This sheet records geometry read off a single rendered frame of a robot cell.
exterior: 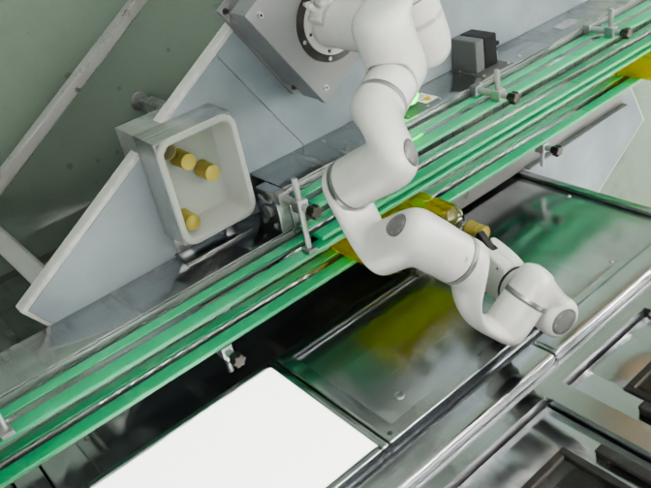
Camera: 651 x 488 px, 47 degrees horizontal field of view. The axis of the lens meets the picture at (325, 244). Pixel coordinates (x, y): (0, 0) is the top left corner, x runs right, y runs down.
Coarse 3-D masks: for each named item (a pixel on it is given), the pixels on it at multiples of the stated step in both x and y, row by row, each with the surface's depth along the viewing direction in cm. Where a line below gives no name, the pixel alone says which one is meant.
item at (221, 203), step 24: (216, 120) 140; (168, 144) 136; (192, 144) 147; (216, 144) 150; (240, 144) 146; (168, 168) 145; (192, 168) 149; (240, 168) 148; (168, 192) 139; (192, 192) 150; (216, 192) 154; (240, 192) 153; (216, 216) 152; (240, 216) 151; (192, 240) 146
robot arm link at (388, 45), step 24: (384, 0) 114; (408, 0) 113; (360, 24) 113; (384, 24) 111; (408, 24) 113; (360, 48) 115; (384, 48) 113; (408, 48) 114; (384, 72) 114; (408, 72) 115; (408, 96) 114
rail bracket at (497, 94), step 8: (496, 72) 170; (496, 80) 172; (472, 88) 178; (480, 88) 177; (496, 88) 173; (504, 88) 173; (496, 96) 173; (504, 96) 172; (512, 96) 169; (520, 96) 171; (512, 104) 171
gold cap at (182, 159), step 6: (180, 150) 144; (174, 156) 143; (180, 156) 142; (186, 156) 142; (192, 156) 143; (174, 162) 143; (180, 162) 142; (186, 162) 142; (192, 162) 143; (186, 168) 143
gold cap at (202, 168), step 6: (198, 162) 149; (204, 162) 148; (198, 168) 148; (204, 168) 146; (210, 168) 146; (216, 168) 147; (198, 174) 149; (204, 174) 146; (210, 174) 147; (216, 174) 148; (210, 180) 147
